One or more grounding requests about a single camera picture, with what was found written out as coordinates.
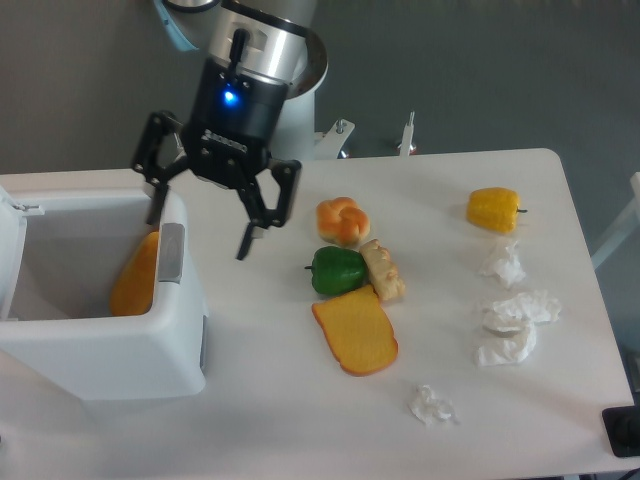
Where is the green bell pepper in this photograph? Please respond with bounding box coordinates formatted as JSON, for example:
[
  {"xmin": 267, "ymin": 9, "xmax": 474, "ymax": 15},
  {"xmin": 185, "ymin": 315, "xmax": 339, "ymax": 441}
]
[{"xmin": 305, "ymin": 246, "xmax": 367, "ymax": 296}]

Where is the beige pastry piece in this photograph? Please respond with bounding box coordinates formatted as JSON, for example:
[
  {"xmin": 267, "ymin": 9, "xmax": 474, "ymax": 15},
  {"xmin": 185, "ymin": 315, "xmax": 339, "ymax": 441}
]
[{"xmin": 359, "ymin": 239, "xmax": 406, "ymax": 301}]

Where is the white trash can body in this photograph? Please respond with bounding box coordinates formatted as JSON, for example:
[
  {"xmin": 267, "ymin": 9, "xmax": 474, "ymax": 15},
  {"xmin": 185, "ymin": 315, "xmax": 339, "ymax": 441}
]
[{"xmin": 1, "ymin": 188, "xmax": 208, "ymax": 400}]

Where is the crumpled white tissue lower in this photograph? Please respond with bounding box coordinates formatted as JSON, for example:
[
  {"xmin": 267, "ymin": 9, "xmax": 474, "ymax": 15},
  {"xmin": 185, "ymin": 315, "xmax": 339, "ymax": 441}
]
[{"xmin": 473, "ymin": 325, "xmax": 537, "ymax": 367}]

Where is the knotted bread roll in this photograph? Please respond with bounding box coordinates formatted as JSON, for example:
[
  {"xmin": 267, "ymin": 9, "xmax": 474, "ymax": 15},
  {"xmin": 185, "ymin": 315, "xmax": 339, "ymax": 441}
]
[{"xmin": 316, "ymin": 197, "xmax": 371, "ymax": 247}]

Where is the small crumpled white tissue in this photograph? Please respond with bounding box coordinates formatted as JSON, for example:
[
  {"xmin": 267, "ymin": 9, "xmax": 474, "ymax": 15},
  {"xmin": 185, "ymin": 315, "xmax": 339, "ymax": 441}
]
[{"xmin": 408, "ymin": 385, "xmax": 459, "ymax": 427}]

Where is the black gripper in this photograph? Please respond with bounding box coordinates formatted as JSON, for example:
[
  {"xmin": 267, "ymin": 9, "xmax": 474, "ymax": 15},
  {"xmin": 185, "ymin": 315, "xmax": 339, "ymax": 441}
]
[{"xmin": 130, "ymin": 57, "xmax": 303, "ymax": 261}]

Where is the white trash can lid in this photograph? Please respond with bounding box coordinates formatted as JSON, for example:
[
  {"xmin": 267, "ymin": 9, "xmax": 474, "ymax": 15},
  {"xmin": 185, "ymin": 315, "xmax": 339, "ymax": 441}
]
[{"xmin": 0, "ymin": 188, "xmax": 45, "ymax": 321}]

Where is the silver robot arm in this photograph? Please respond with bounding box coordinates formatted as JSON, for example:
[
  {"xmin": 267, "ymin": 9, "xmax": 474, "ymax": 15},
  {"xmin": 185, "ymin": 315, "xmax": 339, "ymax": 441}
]
[{"xmin": 131, "ymin": 1, "xmax": 309, "ymax": 259}]

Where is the yellow bell pepper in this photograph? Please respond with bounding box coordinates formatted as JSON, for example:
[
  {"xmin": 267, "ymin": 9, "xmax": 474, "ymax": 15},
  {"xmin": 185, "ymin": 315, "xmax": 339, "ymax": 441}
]
[{"xmin": 466, "ymin": 187, "xmax": 527, "ymax": 234}]

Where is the orange toast slice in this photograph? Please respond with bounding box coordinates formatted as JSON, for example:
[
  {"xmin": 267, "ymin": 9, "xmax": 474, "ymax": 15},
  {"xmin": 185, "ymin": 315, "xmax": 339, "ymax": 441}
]
[{"xmin": 311, "ymin": 285, "xmax": 399, "ymax": 376}]

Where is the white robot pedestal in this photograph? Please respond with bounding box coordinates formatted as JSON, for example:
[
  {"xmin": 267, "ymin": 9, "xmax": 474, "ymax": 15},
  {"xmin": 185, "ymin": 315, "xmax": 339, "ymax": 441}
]
[{"xmin": 172, "ymin": 27, "xmax": 419, "ymax": 168}]

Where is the orange bread slice in bin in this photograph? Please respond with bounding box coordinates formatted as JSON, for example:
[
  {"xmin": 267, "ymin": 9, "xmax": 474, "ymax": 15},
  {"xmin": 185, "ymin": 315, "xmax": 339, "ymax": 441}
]
[{"xmin": 109, "ymin": 231, "xmax": 159, "ymax": 316}]

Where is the white frame at right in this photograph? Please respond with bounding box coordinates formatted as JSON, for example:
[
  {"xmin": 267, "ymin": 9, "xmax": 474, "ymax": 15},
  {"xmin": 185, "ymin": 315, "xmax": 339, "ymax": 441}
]
[{"xmin": 591, "ymin": 172, "xmax": 639, "ymax": 270}]

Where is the crumpled white tissue top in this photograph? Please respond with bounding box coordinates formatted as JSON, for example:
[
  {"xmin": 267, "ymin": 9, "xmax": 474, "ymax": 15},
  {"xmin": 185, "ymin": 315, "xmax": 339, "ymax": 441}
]
[{"xmin": 479, "ymin": 238, "xmax": 526, "ymax": 290}]

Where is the crumpled white tissue middle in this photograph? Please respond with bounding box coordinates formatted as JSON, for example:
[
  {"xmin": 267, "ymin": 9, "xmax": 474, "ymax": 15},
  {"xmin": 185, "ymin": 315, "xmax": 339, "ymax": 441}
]
[{"xmin": 480, "ymin": 290, "xmax": 562, "ymax": 334}]

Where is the black device at edge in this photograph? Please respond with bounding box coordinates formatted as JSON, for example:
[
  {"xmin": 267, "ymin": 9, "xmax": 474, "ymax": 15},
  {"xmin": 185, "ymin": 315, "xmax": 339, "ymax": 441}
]
[{"xmin": 602, "ymin": 406, "xmax": 639, "ymax": 458}]

